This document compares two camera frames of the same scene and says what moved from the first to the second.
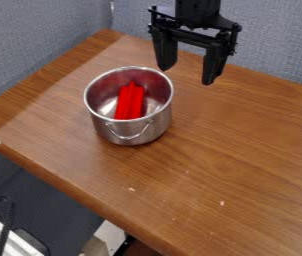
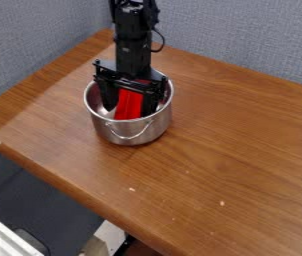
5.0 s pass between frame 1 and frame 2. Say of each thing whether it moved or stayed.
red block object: stayed
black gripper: moved
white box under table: stayed
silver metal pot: stayed
